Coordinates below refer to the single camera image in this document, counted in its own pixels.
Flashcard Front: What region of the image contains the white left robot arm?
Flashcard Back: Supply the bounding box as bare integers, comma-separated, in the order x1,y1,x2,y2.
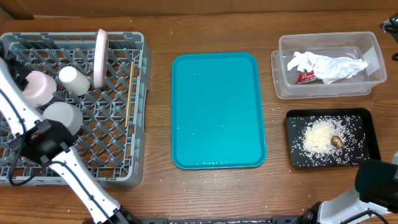
1,33,150,223

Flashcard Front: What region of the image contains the pile of rice grains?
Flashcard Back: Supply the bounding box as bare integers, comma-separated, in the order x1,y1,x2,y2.
286,115,370,168

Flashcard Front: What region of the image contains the white napkin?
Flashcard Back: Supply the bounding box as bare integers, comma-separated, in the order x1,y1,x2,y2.
308,54,368,84

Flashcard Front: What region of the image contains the grey plastic dish rack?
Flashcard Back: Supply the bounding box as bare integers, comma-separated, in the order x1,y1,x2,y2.
1,32,151,187

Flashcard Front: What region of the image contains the large pink-white plate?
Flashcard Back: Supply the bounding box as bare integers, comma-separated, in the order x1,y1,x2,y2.
93,29,109,88

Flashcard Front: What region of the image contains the white tissue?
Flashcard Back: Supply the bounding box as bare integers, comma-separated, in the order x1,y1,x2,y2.
287,52,313,73

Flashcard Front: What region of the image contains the clear plastic bin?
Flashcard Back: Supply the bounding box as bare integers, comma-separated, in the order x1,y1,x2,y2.
271,32,387,100

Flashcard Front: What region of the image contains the teal plastic tray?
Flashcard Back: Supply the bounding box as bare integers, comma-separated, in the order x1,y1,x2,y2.
170,52,267,170

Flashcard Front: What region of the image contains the grey round bowl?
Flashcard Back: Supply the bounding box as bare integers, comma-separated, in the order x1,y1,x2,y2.
43,102,83,135

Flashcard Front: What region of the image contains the red snack wrapper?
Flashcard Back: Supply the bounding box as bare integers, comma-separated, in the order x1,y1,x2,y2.
296,71,318,85

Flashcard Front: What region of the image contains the black plastic tray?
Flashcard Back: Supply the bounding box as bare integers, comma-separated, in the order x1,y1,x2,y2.
285,108,381,161

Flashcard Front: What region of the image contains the cream plastic cup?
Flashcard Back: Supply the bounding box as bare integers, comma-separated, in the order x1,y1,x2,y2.
58,66,90,96

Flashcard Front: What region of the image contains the small plate with crumbs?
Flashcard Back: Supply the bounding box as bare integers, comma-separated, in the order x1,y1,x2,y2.
22,71,57,107

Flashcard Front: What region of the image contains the wooden chopstick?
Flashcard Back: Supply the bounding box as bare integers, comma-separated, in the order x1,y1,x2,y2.
124,60,134,128

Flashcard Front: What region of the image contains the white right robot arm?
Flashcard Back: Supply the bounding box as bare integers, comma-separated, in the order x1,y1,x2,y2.
292,154,397,224

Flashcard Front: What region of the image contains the brown food scrap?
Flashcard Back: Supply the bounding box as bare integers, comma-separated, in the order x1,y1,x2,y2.
331,136,345,149

